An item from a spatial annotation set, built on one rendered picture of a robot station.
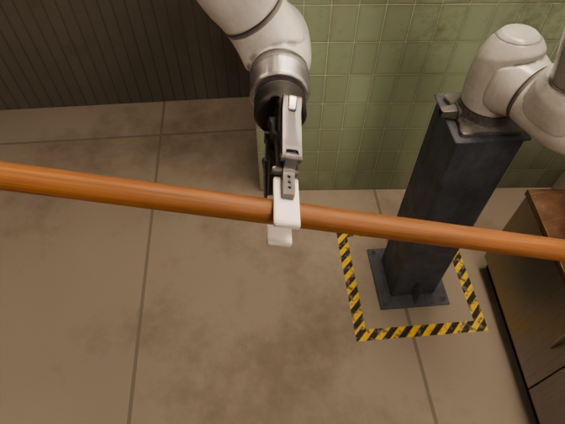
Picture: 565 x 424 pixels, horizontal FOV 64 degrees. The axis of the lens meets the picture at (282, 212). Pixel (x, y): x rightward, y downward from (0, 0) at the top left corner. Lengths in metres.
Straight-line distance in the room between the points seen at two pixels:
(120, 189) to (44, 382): 1.74
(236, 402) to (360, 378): 0.51
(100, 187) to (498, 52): 1.04
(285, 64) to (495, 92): 0.77
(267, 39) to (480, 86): 0.78
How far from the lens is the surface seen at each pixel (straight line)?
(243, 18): 0.68
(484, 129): 1.41
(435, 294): 2.22
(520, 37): 1.31
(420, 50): 1.96
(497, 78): 1.31
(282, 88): 0.63
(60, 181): 0.52
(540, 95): 1.21
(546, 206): 1.93
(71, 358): 2.20
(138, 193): 0.51
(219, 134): 2.78
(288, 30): 0.71
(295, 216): 0.51
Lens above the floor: 1.90
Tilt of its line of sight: 53 degrees down
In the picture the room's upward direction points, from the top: straight up
